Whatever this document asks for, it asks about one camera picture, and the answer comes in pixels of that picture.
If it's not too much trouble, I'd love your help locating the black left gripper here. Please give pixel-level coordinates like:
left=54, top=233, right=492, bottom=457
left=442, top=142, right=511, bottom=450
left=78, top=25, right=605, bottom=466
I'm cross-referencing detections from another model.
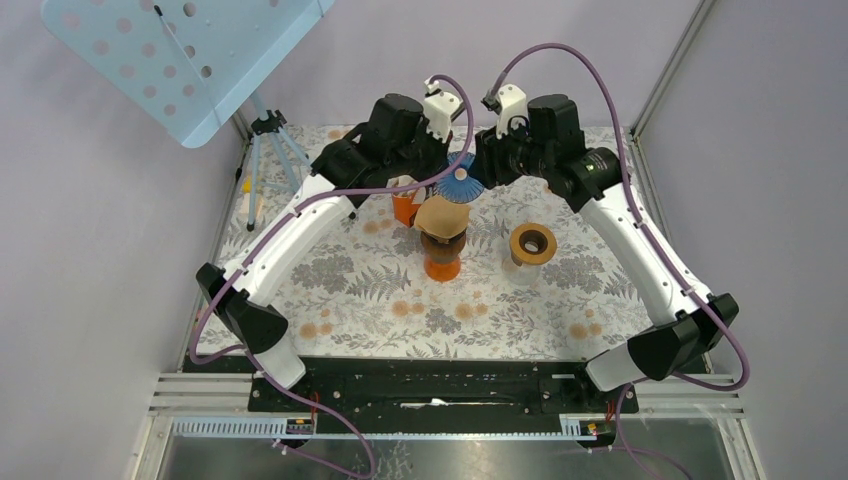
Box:
left=388, top=117, right=453, bottom=188

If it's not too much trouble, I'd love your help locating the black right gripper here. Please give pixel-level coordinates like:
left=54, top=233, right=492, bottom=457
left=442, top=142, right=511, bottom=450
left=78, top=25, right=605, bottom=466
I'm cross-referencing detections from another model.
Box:
left=466, top=115, right=553, bottom=191

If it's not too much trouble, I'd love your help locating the orange coffee filter box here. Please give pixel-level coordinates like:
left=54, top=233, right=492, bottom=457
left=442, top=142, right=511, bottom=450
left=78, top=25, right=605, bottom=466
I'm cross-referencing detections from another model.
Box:
left=388, top=175, right=428, bottom=228

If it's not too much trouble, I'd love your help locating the blue dripper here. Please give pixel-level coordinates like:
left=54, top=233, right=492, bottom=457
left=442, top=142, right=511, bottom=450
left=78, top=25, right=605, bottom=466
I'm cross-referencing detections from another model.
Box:
left=434, top=152, right=485, bottom=204

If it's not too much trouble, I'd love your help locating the light wooden dripper ring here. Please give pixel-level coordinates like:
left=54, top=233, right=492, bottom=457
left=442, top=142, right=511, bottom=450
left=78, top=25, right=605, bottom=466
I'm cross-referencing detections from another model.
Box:
left=508, top=222, right=558, bottom=268

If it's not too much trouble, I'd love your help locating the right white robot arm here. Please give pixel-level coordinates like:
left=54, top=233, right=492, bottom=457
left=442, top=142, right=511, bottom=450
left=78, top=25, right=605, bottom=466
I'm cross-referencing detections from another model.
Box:
left=468, top=85, right=739, bottom=412

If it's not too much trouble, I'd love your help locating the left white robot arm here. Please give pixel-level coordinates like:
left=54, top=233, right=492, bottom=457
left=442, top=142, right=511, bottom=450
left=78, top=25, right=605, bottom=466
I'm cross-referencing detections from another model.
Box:
left=195, top=92, right=464, bottom=411

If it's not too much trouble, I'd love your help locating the clear glass carafe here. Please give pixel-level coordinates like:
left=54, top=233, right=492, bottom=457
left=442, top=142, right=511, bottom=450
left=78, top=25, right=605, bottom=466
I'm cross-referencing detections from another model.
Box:
left=501, top=257, right=542, bottom=286

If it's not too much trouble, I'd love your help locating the orange glass carafe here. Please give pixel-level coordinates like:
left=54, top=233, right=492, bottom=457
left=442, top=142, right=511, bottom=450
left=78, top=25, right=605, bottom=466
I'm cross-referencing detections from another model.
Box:
left=424, top=254, right=461, bottom=282

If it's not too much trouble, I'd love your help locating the floral tablecloth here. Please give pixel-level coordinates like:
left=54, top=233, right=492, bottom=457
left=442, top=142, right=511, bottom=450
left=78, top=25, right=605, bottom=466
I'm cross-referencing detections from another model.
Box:
left=190, top=124, right=690, bottom=364

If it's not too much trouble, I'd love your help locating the light blue music stand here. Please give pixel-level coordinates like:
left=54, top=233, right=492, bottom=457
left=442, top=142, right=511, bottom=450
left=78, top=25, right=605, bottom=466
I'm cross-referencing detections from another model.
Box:
left=39, top=0, right=338, bottom=233

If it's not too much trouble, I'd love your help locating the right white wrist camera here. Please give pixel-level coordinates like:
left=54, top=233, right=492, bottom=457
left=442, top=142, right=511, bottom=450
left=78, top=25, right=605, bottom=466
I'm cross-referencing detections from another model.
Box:
left=482, top=84, right=529, bottom=140

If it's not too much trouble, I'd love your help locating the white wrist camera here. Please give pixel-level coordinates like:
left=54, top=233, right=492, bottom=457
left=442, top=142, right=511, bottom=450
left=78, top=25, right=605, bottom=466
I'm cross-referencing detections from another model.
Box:
left=423, top=77, right=465, bottom=144
left=482, top=84, right=529, bottom=140

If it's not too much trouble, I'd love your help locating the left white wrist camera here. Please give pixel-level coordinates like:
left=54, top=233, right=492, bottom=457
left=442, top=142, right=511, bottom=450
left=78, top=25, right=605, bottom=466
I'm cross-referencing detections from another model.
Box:
left=423, top=77, right=465, bottom=144

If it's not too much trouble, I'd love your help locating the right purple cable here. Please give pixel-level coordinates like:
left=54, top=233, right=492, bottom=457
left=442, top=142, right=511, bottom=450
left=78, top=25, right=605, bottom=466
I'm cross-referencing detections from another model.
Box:
left=483, top=43, right=752, bottom=480

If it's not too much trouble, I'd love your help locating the purple cable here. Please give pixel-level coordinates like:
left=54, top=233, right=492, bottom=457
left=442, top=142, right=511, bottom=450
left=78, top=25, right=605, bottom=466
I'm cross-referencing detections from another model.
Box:
left=483, top=43, right=752, bottom=480
left=188, top=74, right=476, bottom=480

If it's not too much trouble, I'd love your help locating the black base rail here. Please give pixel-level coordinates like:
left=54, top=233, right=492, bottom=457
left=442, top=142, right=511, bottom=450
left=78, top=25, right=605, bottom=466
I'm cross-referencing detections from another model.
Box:
left=246, top=357, right=641, bottom=435

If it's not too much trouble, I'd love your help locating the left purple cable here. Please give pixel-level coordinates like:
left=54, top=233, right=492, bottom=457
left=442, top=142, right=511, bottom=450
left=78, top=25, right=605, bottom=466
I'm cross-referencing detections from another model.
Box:
left=188, top=74, right=476, bottom=480

